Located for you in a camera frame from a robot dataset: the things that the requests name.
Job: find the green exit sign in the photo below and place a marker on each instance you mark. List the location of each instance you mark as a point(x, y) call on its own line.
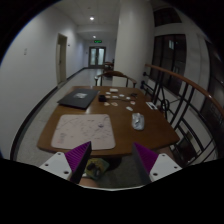
point(97, 41)

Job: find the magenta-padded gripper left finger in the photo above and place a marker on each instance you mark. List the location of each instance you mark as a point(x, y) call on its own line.
point(77, 156)

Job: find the beige side door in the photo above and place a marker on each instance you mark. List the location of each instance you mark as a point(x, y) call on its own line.
point(61, 60)

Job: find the wooden chair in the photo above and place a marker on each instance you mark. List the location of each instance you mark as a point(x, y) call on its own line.
point(108, 65)

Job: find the white wall switch plate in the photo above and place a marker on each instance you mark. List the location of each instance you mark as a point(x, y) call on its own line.
point(25, 51)

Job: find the black closed laptop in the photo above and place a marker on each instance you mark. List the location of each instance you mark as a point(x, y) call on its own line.
point(79, 98)

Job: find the wooden armchair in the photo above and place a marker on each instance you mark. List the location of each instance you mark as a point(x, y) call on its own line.
point(115, 73)

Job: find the marble print mouse pad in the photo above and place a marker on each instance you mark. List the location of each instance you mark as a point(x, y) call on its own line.
point(83, 131)

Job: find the glass double door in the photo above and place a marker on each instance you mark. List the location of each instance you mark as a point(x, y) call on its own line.
point(97, 56)

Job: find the small black box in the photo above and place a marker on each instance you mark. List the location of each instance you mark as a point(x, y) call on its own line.
point(102, 98)

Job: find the green patterned bag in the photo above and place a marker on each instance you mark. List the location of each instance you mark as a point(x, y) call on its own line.
point(96, 166)

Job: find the orange and white sticker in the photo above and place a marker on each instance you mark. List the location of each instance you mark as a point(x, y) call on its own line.
point(114, 104)

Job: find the small white flat box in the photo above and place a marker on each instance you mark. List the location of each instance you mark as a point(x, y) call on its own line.
point(113, 90)

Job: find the dark framed window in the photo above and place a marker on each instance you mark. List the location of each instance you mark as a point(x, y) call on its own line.
point(170, 60)

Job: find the red and white sticker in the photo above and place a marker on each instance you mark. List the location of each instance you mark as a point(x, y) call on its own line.
point(132, 102)

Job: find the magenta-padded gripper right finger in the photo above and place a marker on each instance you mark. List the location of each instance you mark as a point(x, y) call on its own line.
point(148, 158)

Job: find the transparent computer mouse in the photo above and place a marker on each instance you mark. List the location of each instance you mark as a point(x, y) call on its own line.
point(138, 121)

